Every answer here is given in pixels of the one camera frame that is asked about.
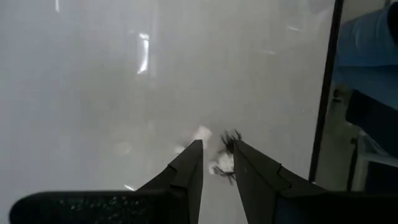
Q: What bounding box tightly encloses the white plastic skeleton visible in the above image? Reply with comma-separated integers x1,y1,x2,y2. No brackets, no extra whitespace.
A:
173,125,213,156
208,151,236,175

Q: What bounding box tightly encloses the blue fabric item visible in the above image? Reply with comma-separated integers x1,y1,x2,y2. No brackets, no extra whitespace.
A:
332,4,398,111

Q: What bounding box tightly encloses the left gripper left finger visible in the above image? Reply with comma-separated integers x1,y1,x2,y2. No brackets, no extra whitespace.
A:
136,139,205,224

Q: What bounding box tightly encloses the black boxy item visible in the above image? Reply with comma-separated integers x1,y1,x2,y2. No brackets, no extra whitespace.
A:
344,89,398,158

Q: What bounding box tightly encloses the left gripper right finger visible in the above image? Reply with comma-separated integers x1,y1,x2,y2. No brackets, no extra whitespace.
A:
234,139,328,224

